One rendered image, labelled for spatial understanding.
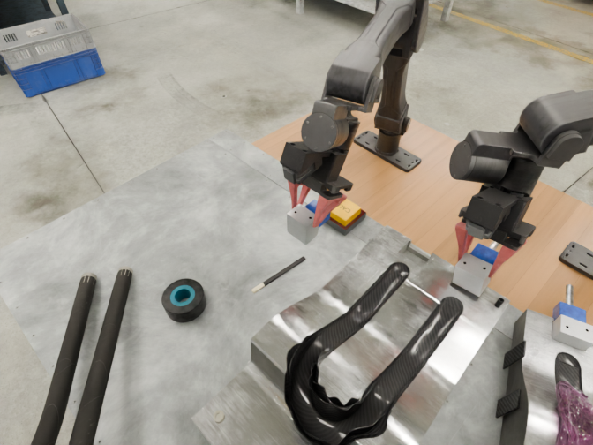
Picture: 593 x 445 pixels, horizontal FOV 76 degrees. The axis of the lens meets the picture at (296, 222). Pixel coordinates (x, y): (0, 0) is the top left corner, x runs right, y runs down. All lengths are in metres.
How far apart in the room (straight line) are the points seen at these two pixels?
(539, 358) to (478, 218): 0.30
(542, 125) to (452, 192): 0.50
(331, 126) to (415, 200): 0.50
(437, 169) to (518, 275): 0.36
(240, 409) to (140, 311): 0.31
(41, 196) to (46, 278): 1.62
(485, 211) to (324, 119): 0.26
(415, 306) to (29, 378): 1.53
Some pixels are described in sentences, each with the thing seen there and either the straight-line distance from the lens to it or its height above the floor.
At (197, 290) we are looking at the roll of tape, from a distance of 0.78.
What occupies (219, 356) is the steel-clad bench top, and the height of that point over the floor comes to 0.80.
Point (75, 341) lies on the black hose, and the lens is 0.79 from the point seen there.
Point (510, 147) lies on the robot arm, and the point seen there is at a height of 1.16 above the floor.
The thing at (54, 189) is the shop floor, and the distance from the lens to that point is 2.58.
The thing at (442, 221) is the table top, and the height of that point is 0.80.
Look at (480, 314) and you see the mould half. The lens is 0.74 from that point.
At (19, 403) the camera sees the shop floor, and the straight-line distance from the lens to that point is 1.85.
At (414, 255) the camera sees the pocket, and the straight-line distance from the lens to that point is 0.81.
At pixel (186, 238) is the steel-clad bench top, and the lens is 0.92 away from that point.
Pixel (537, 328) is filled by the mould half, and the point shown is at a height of 0.86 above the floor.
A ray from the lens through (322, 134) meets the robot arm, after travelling 0.57.
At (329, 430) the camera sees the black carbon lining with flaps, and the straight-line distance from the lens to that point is 0.62.
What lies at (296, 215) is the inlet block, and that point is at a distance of 0.71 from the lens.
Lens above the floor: 1.48
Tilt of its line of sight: 48 degrees down
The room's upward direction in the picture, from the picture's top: straight up
